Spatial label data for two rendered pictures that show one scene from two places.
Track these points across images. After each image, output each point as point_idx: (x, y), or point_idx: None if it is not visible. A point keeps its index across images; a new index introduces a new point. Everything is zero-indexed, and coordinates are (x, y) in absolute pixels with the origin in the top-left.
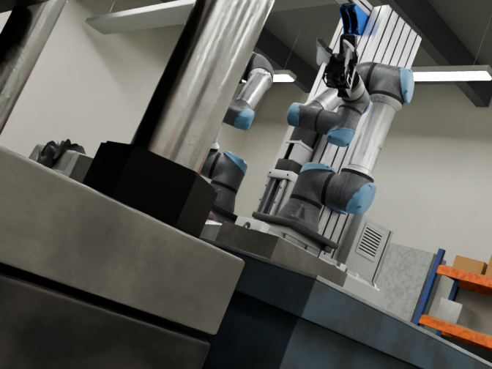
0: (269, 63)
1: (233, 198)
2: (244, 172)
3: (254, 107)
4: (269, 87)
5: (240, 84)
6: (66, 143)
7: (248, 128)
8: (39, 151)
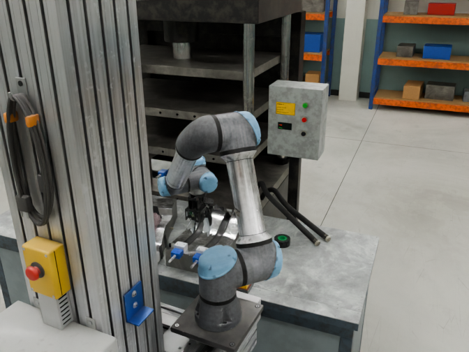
0: (189, 123)
1: (198, 299)
2: (197, 269)
3: (169, 176)
4: (177, 153)
5: (220, 157)
6: (217, 206)
7: (160, 193)
8: (228, 213)
